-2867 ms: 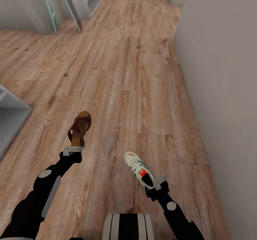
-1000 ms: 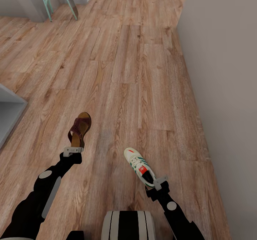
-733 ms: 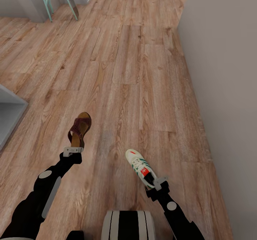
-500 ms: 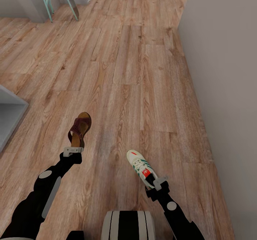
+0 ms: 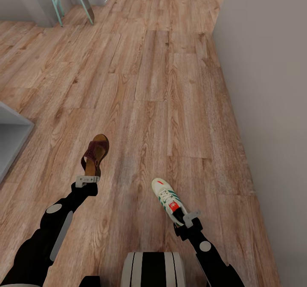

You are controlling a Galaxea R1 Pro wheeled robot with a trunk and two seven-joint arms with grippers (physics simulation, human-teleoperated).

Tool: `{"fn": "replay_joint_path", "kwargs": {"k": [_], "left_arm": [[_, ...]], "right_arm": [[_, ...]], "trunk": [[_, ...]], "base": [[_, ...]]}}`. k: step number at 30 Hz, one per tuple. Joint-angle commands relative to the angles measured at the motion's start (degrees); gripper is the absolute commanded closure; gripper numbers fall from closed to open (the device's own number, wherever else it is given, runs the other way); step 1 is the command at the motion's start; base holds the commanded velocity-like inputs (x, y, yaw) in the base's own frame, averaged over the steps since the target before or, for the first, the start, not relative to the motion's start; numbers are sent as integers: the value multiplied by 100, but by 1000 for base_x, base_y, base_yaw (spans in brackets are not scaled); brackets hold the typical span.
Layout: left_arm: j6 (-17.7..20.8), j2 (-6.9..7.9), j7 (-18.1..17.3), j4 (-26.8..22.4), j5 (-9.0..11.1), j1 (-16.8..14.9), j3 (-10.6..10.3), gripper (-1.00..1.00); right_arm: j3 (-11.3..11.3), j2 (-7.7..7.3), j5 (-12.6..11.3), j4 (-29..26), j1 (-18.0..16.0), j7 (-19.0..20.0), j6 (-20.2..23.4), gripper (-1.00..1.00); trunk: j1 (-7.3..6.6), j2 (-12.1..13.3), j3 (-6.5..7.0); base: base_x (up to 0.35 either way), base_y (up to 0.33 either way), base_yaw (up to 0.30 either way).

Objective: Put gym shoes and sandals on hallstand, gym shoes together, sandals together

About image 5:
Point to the gym shoe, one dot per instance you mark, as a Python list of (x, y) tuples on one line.
[(169, 200)]

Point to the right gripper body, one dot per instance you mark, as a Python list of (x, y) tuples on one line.
[(186, 233)]

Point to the robot trunk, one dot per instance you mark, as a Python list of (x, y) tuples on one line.
[(153, 269)]

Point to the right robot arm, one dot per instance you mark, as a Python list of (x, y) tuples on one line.
[(213, 267)]

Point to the sandal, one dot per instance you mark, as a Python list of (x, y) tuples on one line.
[(96, 152)]

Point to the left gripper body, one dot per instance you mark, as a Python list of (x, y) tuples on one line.
[(90, 189)]

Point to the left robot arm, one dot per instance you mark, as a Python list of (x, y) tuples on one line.
[(37, 254)]

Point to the standing mirror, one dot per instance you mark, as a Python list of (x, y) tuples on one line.
[(85, 4)]

